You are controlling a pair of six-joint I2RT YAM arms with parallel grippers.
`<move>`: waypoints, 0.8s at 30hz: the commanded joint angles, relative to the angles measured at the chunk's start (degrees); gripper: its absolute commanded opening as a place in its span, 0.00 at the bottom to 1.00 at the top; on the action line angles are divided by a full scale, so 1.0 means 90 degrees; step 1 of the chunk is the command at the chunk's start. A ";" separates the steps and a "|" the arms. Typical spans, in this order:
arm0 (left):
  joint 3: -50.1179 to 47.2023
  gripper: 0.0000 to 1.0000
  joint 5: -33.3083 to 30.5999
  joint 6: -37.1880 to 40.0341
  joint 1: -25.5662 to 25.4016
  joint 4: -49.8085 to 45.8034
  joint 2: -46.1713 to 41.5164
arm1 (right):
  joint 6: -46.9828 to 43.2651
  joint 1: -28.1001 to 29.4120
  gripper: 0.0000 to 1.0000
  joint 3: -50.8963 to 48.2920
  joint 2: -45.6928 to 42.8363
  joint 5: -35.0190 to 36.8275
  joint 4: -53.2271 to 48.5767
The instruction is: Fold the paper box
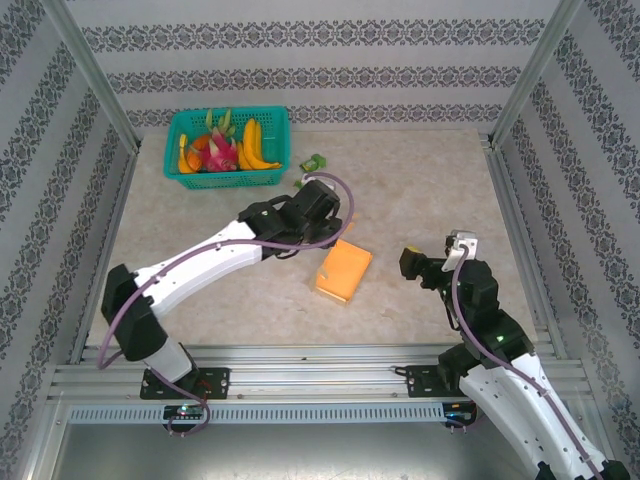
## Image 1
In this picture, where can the right aluminium frame post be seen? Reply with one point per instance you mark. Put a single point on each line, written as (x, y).
(537, 70)

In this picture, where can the right aluminium side rail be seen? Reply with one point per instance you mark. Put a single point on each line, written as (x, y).
(520, 240)

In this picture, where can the teal plastic basket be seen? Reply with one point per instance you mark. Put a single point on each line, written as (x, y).
(225, 181)

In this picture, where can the green candy packet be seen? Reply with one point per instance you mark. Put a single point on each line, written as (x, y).
(298, 183)
(313, 163)

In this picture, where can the aluminium frame post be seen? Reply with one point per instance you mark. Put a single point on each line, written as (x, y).
(90, 75)
(537, 70)

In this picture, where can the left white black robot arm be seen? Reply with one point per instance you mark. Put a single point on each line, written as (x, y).
(200, 255)

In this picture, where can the round orange fruit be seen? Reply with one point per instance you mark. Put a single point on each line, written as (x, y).
(198, 144)

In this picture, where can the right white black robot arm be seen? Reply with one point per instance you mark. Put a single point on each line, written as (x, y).
(515, 410)

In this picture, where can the yellow banana bunch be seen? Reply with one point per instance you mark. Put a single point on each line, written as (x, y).
(252, 145)

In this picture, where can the aluminium side rail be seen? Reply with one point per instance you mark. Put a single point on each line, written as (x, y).
(520, 240)
(107, 240)

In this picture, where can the right small circuit board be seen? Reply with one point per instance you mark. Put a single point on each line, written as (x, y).
(460, 412)

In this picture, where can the left aluminium frame post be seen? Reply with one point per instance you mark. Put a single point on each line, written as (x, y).
(90, 75)

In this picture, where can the pink dragon fruit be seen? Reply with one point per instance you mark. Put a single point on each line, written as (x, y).
(217, 152)

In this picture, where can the left small circuit board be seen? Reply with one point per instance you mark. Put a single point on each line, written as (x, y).
(185, 411)

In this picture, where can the yellow paper box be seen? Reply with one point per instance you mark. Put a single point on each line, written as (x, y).
(345, 270)

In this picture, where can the grey metal panel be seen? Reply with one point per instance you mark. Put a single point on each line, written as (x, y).
(320, 450)

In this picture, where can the left aluminium side rail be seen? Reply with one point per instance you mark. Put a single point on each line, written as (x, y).
(107, 240)

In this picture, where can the small circuit board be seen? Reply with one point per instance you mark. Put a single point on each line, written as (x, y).
(460, 412)
(185, 411)

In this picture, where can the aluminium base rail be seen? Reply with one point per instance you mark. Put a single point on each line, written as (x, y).
(320, 372)

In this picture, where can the single curved yellow banana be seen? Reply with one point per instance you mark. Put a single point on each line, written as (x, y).
(187, 164)

